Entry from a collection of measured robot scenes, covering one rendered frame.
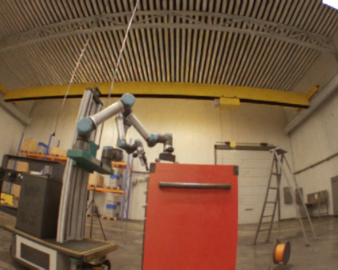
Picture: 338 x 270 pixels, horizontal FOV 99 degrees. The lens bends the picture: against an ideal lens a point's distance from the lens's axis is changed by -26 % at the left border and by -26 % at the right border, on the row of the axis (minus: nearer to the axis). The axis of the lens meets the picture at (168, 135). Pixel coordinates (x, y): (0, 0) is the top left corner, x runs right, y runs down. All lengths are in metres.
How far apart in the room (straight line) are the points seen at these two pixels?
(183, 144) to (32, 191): 10.84
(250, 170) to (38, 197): 11.61
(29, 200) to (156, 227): 1.20
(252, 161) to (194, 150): 3.69
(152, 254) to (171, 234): 0.14
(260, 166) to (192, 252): 11.84
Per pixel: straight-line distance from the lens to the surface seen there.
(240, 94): 9.81
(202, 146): 12.08
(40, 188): 1.76
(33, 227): 1.80
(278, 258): 2.30
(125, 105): 1.60
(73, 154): 1.55
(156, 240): 1.00
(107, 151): 2.02
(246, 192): 12.05
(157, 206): 0.99
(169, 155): 1.59
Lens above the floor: 0.69
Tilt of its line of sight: 22 degrees up
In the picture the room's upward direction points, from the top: 4 degrees clockwise
